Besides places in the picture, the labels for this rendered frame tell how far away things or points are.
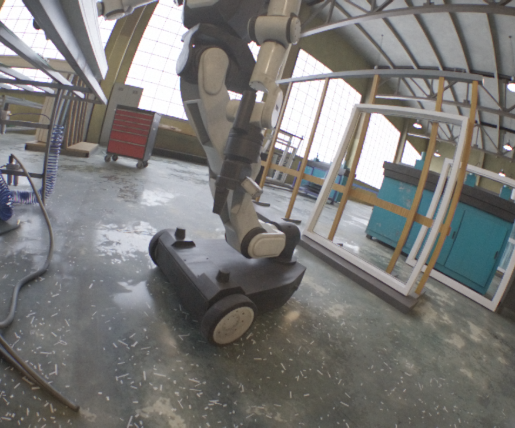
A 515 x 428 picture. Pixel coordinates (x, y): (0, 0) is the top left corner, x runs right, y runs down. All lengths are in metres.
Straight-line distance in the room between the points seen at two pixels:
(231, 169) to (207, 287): 0.39
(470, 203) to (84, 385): 3.53
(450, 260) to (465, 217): 0.57
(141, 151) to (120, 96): 3.95
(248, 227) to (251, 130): 0.47
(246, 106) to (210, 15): 0.35
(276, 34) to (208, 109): 0.28
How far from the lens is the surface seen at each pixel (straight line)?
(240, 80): 0.80
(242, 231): 0.92
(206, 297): 0.75
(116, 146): 4.14
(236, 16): 0.77
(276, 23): 0.67
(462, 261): 3.34
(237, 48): 0.79
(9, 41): 0.94
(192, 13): 0.81
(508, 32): 11.33
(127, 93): 7.72
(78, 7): 0.65
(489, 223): 3.33
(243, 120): 0.54
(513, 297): 3.17
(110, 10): 1.09
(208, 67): 0.70
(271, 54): 0.65
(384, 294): 1.70
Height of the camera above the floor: 0.61
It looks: 13 degrees down
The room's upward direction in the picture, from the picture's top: 16 degrees clockwise
